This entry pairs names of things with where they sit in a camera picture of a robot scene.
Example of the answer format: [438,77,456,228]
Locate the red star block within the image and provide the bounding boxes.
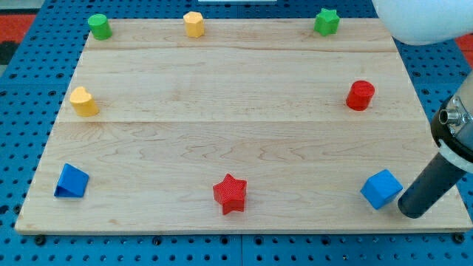
[213,174,248,215]

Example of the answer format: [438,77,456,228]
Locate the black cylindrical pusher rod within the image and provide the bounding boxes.
[398,153,466,219]

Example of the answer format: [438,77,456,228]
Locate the green cylinder block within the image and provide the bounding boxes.
[87,13,112,41]

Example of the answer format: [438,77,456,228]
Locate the blue cube block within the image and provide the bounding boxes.
[360,169,403,210]

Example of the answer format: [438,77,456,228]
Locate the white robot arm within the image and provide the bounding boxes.
[372,0,472,219]

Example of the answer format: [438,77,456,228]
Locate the yellow heart block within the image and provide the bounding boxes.
[69,86,100,117]

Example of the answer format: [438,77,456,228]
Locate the yellow hexagon block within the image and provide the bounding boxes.
[183,11,205,38]

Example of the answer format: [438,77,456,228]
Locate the blue triangular prism block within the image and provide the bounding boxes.
[53,163,89,198]

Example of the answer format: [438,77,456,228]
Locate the green star block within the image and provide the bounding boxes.
[313,8,340,36]

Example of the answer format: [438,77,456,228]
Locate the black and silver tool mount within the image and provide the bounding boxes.
[431,73,472,173]

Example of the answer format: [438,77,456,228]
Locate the red cylinder block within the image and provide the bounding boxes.
[345,81,375,111]

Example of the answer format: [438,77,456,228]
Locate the light wooden board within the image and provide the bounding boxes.
[16,18,472,236]

